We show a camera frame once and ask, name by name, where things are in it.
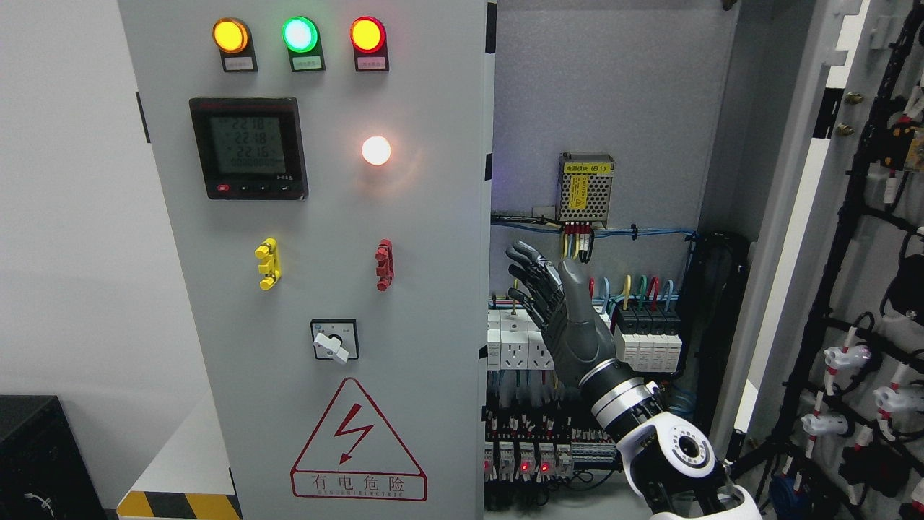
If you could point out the grey black robot hand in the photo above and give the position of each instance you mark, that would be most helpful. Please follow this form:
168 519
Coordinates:
559 303

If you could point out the grey cabinet door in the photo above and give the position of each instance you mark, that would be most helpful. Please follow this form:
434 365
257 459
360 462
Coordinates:
419 341
794 179

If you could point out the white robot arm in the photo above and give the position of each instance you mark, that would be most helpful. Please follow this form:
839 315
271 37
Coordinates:
667 460

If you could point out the white DIN socket breaker row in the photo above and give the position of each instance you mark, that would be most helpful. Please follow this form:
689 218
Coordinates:
514 342

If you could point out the black surge protector block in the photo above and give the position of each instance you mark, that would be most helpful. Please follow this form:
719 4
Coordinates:
648 340

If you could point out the metal mesh power supply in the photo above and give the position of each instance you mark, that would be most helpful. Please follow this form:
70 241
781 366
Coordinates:
585 183

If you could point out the lower relay terminal row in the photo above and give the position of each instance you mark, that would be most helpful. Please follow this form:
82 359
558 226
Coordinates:
542 444

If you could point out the red terminal connector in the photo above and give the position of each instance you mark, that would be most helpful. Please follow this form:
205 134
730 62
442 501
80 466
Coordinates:
384 267

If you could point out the white glowing indicator light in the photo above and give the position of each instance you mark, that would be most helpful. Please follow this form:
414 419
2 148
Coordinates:
376 150

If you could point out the red high voltage warning sticker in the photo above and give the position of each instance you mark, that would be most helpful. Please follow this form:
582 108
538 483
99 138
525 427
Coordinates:
355 453

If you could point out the yellow terminal connector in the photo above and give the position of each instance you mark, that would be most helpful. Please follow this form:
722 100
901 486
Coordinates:
267 254

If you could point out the red indicator light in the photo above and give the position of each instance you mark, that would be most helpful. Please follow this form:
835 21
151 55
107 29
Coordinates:
368 39

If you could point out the black digital power meter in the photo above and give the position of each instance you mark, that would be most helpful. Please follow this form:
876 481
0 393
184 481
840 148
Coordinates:
250 148

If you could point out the green indicator light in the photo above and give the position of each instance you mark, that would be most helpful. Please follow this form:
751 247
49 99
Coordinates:
302 39

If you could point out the amber indicator light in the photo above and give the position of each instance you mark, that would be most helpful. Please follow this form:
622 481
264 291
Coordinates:
234 42

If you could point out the black box at left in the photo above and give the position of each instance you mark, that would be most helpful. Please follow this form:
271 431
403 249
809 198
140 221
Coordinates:
43 475

